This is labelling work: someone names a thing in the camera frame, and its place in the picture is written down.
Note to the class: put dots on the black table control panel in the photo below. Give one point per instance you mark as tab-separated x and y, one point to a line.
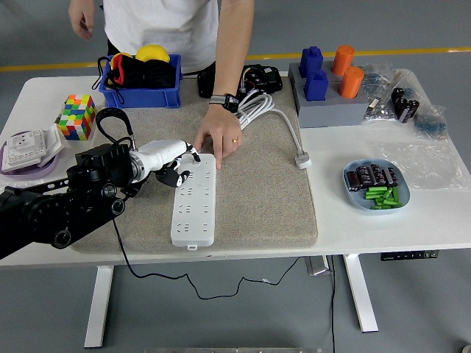
408	255

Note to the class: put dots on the person's right hand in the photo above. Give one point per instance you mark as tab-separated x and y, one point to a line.
81	16

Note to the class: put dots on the white three-pin plug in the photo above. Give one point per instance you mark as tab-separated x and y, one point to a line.
302	161

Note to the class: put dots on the colourful puzzle cube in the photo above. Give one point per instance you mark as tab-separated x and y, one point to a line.
77	117

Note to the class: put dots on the bag of black capacitors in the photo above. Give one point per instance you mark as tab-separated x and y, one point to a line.
404	104

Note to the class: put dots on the black opened electronic device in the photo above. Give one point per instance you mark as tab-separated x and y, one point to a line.
266	79

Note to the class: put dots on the grey block holder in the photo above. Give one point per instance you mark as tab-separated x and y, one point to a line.
331	112

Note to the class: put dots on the black wristwatch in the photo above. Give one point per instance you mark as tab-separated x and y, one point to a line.
226	102

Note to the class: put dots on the yellow ball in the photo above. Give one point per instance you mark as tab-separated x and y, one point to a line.
152	53

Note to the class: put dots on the light blue plate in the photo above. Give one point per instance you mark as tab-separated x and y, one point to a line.
353	200

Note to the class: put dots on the person's left hand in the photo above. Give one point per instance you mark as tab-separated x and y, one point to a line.
222	127

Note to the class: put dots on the white table leg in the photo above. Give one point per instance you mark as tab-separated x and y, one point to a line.
362	294
97	312

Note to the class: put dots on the purple plate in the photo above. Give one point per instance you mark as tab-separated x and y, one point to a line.
22	174

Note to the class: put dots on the orange cylinder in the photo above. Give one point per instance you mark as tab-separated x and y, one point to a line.
351	82
343	59

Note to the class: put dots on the grey-brown mat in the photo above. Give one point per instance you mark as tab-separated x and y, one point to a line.
257	206

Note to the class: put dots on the bag of blue components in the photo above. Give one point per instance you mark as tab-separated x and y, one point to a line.
430	123

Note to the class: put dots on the person's left forearm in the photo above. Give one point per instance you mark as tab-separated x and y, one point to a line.
232	48

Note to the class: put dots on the blue plastic block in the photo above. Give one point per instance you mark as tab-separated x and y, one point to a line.
311	60
316	86

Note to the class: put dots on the blue plastic bin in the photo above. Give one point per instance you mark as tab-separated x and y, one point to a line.
147	98

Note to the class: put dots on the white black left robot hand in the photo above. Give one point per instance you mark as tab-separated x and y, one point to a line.
162	154

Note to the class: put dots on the clear empty plastic bag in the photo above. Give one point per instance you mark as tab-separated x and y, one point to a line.
423	162

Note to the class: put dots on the white power strip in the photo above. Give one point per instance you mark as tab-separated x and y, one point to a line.
193	220

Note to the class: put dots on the bag of small metal parts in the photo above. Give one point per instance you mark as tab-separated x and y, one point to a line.
382	112

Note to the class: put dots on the black cylindrical capacitor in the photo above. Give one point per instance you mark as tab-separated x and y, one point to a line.
391	176
377	173
363	175
352	181

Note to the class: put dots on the silver bracket under table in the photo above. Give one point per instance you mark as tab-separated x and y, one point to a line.
316	266

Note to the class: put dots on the bag of blue resistors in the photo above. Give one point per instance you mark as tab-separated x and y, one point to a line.
375	79

